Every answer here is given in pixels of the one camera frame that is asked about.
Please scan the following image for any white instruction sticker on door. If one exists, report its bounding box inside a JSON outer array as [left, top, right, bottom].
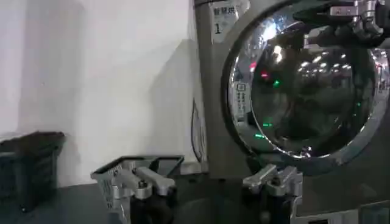
[[235, 80, 252, 123]]

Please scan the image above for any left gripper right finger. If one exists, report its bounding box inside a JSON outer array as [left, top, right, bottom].
[[242, 163, 304, 198]]

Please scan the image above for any dark plastic laundry basket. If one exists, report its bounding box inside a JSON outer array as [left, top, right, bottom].
[[0, 131, 67, 214]]

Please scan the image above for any grey dryer with round door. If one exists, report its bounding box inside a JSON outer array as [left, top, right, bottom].
[[191, 0, 390, 224]]

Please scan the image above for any oval decal on dryer side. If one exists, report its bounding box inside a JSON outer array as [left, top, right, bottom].
[[190, 97, 208, 164]]

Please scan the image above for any grey plastic laundry basket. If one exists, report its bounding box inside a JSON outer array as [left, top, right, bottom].
[[90, 155, 185, 224]]

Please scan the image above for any round glass dryer door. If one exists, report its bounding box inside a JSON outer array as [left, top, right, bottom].
[[220, 0, 390, 178]]

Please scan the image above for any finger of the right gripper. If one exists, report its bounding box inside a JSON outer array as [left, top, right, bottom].
[[303, 25, 381, 49], [292, 0, 385, 35]]

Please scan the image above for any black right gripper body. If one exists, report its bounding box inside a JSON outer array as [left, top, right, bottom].
[[375, 0, 390, 31]]

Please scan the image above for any white number label sticker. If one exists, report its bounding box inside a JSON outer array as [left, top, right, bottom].
[[209, 0, 251, 44]]

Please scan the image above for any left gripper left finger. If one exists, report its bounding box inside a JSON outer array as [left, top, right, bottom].
[[114, 166, 177, 201]]

